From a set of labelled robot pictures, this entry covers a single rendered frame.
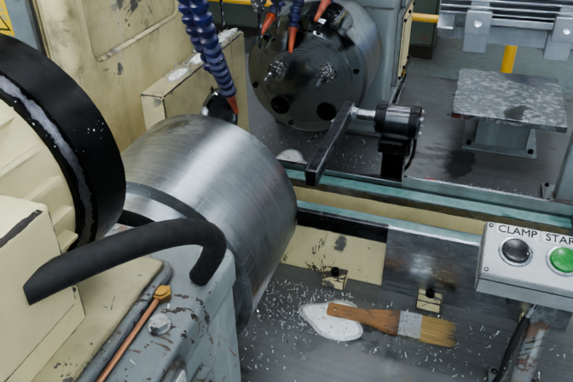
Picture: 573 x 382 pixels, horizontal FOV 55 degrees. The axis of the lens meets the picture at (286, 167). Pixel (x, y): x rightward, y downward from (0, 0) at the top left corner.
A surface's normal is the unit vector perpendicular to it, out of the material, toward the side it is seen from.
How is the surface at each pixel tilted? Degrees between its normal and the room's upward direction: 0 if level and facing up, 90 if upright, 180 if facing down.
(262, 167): 47
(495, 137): 90
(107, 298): 0
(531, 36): 91
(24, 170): 67
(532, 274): 22
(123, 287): 0
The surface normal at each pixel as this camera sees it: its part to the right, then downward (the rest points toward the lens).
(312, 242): -0.32, 0.51
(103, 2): 0.95, 0.17
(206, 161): 0.33, -0.72
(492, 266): -0.13, -0.59
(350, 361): -0.01, -0.84
